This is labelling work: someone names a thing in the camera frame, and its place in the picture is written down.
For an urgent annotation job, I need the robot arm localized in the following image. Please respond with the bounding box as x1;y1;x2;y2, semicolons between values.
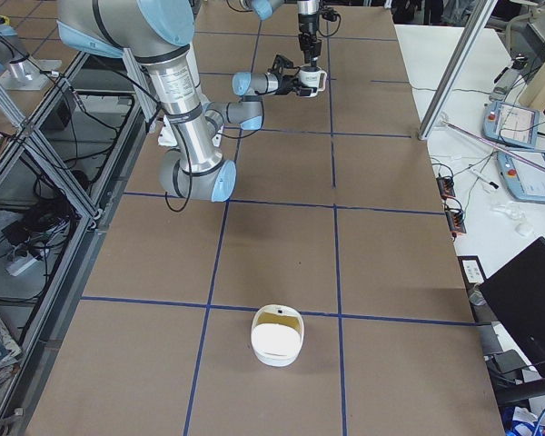
226;0;322;68
57;1;326;202

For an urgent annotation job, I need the black camera cable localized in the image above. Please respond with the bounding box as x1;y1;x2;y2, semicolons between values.
249;67;292;99
317;11;342;38

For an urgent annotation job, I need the white mug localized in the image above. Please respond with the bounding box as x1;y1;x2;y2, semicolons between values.
300;65;327;93

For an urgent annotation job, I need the far teach pendant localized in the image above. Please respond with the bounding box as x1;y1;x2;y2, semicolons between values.
482;101;540;149

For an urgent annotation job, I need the teach pendant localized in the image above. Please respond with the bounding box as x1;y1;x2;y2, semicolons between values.
482;101;540;149
497;150;545;203

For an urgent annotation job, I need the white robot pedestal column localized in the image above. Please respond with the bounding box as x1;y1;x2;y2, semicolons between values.
156;40;227;150

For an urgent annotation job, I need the near teach pendant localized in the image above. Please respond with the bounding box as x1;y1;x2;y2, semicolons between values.
497;150;545;203

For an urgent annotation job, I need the black monitor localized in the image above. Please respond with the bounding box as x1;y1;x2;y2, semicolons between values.
480;236;545;377

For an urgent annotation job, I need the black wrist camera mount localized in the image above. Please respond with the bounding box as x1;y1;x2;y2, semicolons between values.
319;6;341;23
269;54;295;75

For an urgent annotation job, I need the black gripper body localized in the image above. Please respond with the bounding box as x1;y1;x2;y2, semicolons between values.
274;75;300;95
298;13;319;36

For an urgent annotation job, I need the white bowl container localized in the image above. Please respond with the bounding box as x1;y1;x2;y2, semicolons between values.
251;304;305;367

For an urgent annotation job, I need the aluminium side frame rail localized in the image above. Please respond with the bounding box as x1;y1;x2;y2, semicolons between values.
0;52;155;435

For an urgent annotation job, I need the aluminium frame post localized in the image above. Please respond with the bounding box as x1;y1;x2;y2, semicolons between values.
418;0;497;140

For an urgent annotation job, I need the purple grabber stick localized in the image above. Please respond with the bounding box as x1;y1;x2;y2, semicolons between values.
439;120;545;173

